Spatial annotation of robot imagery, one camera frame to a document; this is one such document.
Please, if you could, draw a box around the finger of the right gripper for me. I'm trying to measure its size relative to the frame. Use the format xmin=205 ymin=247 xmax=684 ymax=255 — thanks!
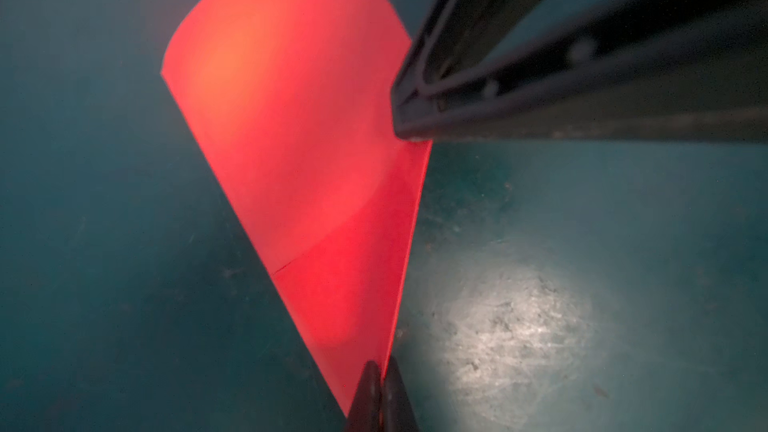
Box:
xmin=391 ymin=0 xmax=767 ymax=143

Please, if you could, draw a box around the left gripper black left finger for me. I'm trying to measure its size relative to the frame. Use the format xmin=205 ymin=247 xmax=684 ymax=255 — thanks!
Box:
xmin=344 ymin=361 xmax=382 ymax=432

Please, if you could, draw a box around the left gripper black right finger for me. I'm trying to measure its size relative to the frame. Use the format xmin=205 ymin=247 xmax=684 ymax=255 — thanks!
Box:
xmin=380 ymin=356 xmax=419 ymax=432

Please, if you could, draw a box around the red square paper sheet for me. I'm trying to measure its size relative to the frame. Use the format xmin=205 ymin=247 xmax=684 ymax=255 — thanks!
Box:
xmin=161 ymin=0 xmax=430 ymax=411

